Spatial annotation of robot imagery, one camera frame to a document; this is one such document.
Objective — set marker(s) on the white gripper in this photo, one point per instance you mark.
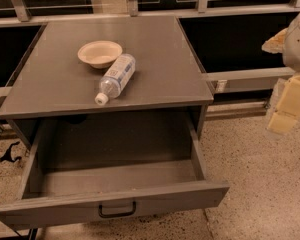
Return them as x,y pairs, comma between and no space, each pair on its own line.
298,45

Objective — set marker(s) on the clear plastic water bottle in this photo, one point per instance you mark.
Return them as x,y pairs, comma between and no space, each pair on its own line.
115,79

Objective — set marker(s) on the grey open top drawer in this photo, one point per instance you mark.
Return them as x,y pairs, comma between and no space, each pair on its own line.
151,158

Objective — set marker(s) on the white paper bowl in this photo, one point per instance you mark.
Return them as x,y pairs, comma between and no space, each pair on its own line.
99,54

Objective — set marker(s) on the grey metal cabinet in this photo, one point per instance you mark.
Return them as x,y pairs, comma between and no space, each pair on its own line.
56,80

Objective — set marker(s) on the black clamp on floor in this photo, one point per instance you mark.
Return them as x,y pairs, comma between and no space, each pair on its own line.
7,155

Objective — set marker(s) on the metal window railing frame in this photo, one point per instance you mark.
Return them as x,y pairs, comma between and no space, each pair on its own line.
246,75

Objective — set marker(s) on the black drawer handle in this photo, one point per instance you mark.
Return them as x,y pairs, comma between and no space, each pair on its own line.
111,212

